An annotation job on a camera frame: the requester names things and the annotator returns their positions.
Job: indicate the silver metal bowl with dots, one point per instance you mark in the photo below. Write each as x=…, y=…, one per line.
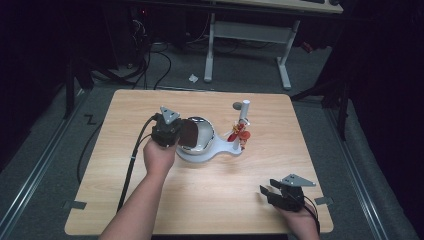
x=204, y=135

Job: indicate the metal floor rail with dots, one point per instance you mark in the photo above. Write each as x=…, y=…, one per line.
x=36, y=173
x=356, y=173

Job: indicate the black stand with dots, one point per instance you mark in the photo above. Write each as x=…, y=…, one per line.
x=70, y=86
x=341, y=110

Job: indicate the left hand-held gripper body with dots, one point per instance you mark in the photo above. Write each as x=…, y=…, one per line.
x=165, y=131

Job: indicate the white stand with post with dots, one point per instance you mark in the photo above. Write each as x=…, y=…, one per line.
x=216, y=148

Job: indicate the grey tape piece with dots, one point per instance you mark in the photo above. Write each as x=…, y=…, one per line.
x=323, y=200
x=75, y=204

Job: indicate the person's right hand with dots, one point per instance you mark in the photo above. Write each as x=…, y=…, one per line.
x=300, y=221

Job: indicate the white-legged desk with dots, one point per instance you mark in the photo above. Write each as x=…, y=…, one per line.
x=250, y=33

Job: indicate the white paper scrap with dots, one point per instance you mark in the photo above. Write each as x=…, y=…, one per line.
x=193, y=78

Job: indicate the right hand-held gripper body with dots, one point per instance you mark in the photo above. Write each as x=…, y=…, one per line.
x=290, y=195

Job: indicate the grey round sticker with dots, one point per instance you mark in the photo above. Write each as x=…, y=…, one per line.
x=237, y=105

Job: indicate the person's left hand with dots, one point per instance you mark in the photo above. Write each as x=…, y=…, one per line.
x=159, y=158

